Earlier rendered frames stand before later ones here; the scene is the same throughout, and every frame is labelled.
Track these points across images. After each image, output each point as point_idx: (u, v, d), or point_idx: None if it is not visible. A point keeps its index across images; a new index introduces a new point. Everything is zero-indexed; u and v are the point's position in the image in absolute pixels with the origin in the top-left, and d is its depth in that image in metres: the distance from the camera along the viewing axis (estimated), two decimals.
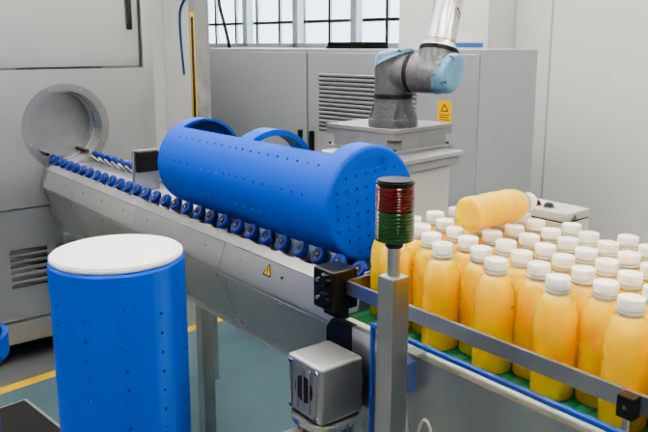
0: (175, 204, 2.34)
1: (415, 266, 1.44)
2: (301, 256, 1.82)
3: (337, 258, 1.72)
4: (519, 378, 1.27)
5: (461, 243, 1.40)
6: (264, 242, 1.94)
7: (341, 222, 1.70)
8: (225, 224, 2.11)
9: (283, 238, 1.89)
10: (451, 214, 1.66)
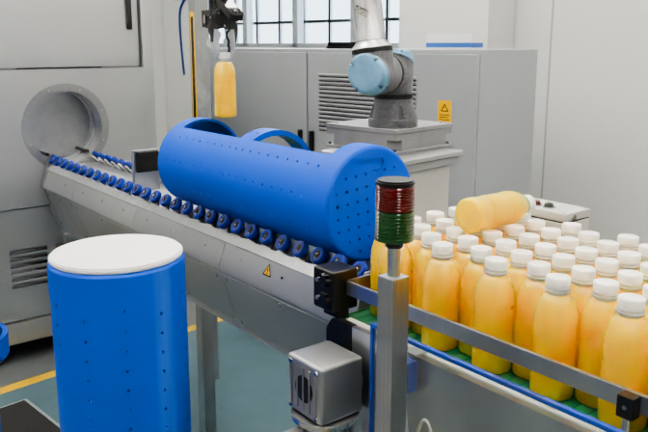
0: (175, 204, 2.34)
1: (415, 266, 1.44)
2: (301, 256, 1.82)
3: (337, 258, 1.72)
4: (519, 378, 1.27)
5: (461, 243, 1.40)
6: (264, 242, 1.94)
7: (341, 223, 1.70)
8: (225, 224, 2.11)
9: (283, 238, 1.89)
10: (451, 214, 1.66)
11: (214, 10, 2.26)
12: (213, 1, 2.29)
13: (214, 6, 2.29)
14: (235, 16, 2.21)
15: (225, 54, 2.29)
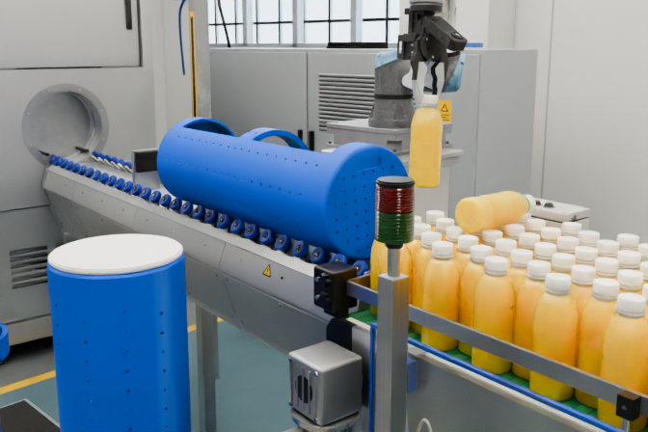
0: (175, 203, 2.34)
1: (415, 266, 1.44)
2: (303, 254, 1.82)
3: (337, 258, 1.72)
4: (519, 378, 1.27)
5: (461, 243, 1.40)
6: (266, 241, 1.94)
7: (339, 222, 1.71)
8: (226, 222, 2.11)
9: (283, 238, 1.89)
10: (422, 100, 1.60)
11: (420, 34, 1.57)
12: (418, 22, 1.60)
13: (418, 29, 1.60)
14: (457, 44, 1.51)
15: None
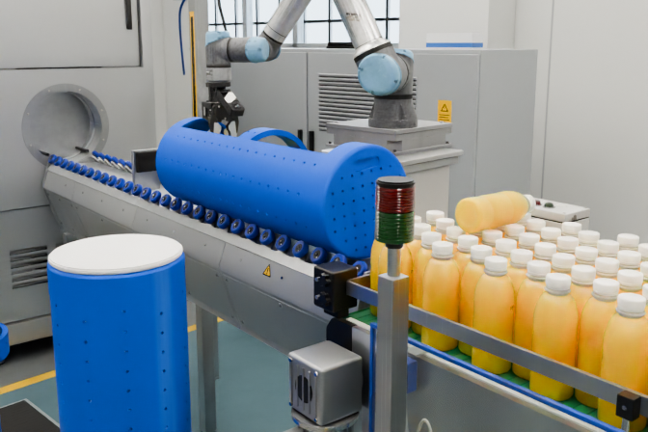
0: (176, 202, 2.34)
1: (415, 266, 1.44)
2: (305, 252, 1.82)
3: (337, 258, 1.72)
4: (519, 378, 1.27)
5: (461, 243, 1.40)
6: (268, 239, 1.93)
7: (337, 221, 1.72)
8: (227, 220, 2.11)
9: (282, 238, 1.90)
10: None
11: (214, 103, 2.22)
12: (213, 94, 2.24)
13: (214, 98, 2.24)
14: (236, 112, 2.16)
15: None
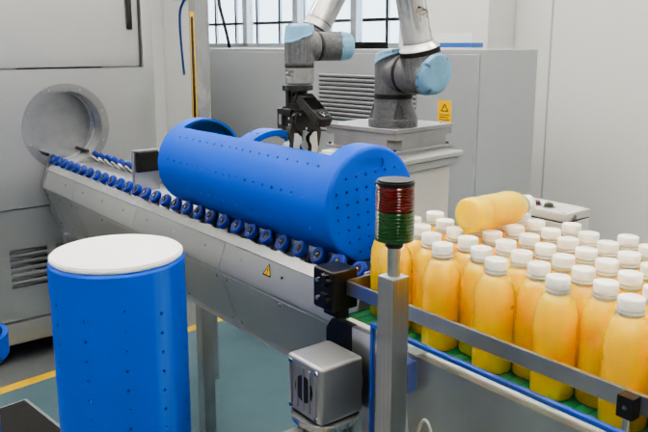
0: (175, 204, 2.34)
1: (415, 266, 1.44)
2: (301, 256, 1.82)
3: (337, 258, 1.72)
4: (519, 378, 1.27)
5: (461, 243, 1.40)
6: (264, 242, 1.94)
7: (341, 223, 1.70)
8: (224, 224, 2.11)
9: (283, 238, 1.89)
10: None
11: (295, 110, 1.85)
12: (292, 98, 1.88)
13: (293, 104, 1.88)
14: (323, 121, 1.80)
15: None
